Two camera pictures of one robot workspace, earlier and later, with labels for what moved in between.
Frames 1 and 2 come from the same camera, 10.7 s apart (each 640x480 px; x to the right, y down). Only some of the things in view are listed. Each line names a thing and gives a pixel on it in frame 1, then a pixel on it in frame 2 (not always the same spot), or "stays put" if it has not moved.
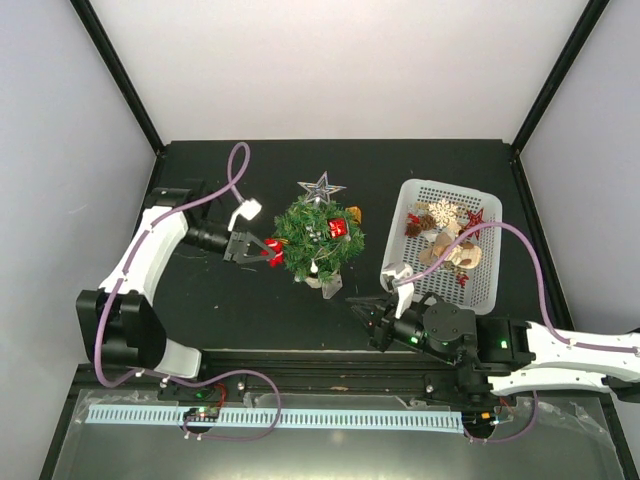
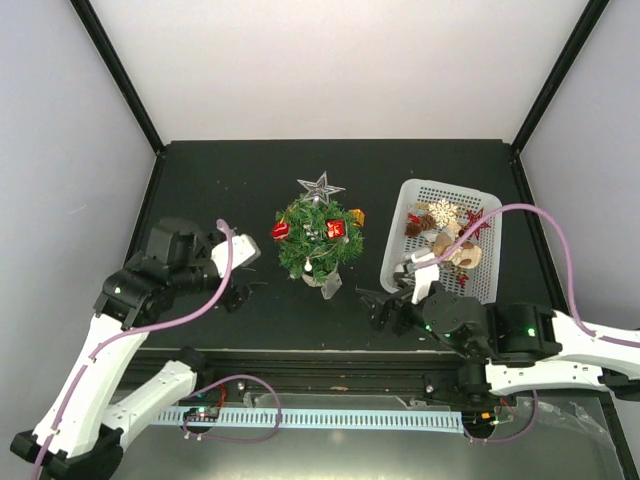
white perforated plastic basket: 427,218 stays put
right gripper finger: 364,316 → 374,305
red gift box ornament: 338,227 stays put
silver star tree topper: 320,190 stays put
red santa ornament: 276,245 → 280,231
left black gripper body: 233,246 → 232,300
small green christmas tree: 320,239 stays put
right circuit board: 478,418 stays put
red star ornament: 475,221 stays put
